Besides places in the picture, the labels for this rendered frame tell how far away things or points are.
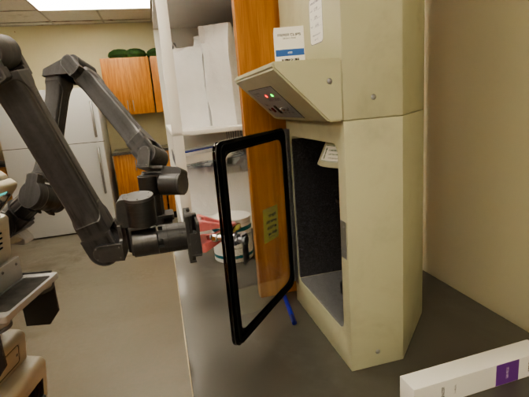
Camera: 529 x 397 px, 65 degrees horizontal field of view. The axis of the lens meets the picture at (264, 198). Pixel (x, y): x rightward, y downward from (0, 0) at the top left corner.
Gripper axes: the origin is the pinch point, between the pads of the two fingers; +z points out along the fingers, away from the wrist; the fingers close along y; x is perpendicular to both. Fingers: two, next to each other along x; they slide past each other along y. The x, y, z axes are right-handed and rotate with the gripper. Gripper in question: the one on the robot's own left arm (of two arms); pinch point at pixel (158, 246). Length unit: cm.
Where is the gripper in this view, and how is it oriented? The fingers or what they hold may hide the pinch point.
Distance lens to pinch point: 115.5
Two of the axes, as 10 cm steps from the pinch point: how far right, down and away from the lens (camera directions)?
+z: 0.7, 9.7, 2.2
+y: 9.6, -1.3, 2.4
